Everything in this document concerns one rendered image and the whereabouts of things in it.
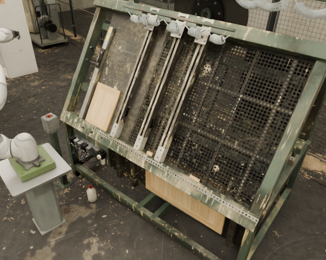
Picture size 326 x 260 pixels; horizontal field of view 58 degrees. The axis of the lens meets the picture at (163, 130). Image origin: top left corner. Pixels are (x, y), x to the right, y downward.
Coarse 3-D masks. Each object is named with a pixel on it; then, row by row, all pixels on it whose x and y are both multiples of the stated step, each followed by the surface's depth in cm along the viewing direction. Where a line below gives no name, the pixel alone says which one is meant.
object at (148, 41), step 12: (144, 12) 239; (144, 24) 245; (144, 48) 257; (144, 60) 260; (132, 72) 262; (132, 84) 261; (132, 96) 266; (120, 108) 266; (120, 120) 265; (120, 132) 271
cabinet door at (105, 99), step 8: (96, 88) 290; (104, 88) 285; (112, 88) 280; (96, 96) 290; (104, 96) 285; (112, 96) 279; (96, 104) 289; (104, 104) 284; (112, 104) 278; (88, 112) 294; (96, 112) 288; (104, 112) 283; (112, 112) 277; (88, 120) 293; (96, 120) 287; (104, 120) 282; (104, 128) 281
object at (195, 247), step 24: (72, 168) 352; (120, 168) 318; (240, 168) 273; (288, 168) 258; (120, 192) 311; (288, 192) 318; (144, 216) 292; (264, 216) 222; (192, 240) 266; (240, 240) 253
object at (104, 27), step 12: (108, 24) 296; (96, 60) 303; (84, 84) 307; (288, 84) 204; (288, 96) 205; (180, 132) 245; (192, 132) 239; (276, 132) 208; (204, 144) 233; (264, 168) 208
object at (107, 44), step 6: (108, 30) 285; (114, 30) 285; (108, 42) 285; (108, 48) 288; (102, 60) 288; (102, 66) 290; (96, 72) 289; (96, 78) 291; (90, 84) 292; (90, 90) 292; (90, 96) 293; (84, 102) 295; (84, 108) 294; (84, 114) 295
